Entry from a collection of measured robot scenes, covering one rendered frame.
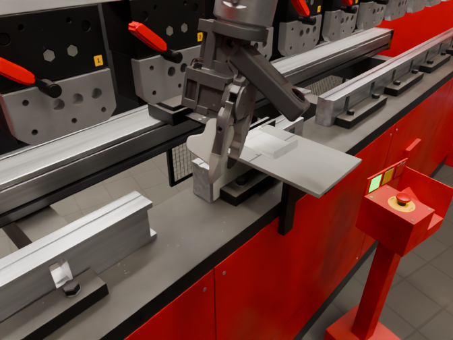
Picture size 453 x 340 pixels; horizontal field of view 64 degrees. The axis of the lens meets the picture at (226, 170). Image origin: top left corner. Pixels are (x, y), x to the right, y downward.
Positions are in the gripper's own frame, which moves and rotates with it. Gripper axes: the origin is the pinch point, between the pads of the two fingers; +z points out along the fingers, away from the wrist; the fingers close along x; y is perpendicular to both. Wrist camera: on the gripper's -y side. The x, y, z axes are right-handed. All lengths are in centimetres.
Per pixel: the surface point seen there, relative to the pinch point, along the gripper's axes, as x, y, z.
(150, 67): -5.6, 18.5, -9.8
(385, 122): -89, -23, 7
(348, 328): -73, -38, 85
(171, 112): -35.6, 30.7, 8.4
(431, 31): -245, -36, -23
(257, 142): -33.1, 5.2, 7.6
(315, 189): -20.4, -11.8, 7.7
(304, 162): -29.3, -7.2, 6.8
